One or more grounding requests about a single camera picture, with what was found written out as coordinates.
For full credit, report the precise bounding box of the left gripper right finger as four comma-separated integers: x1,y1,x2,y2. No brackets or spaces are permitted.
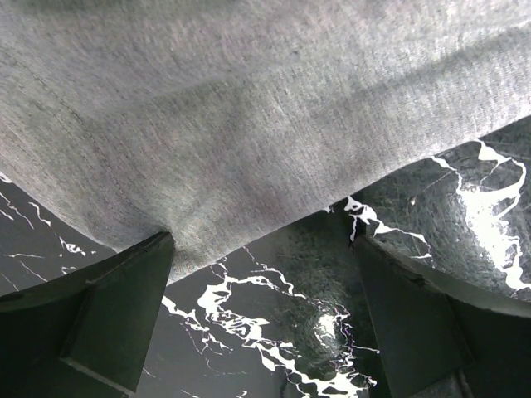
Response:
354,235,530,397

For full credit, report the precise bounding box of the grey t-shirt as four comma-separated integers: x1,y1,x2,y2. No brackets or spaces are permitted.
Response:
1,1,530,280

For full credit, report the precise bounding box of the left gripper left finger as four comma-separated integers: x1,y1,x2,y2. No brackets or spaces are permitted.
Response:
1,232,174,397

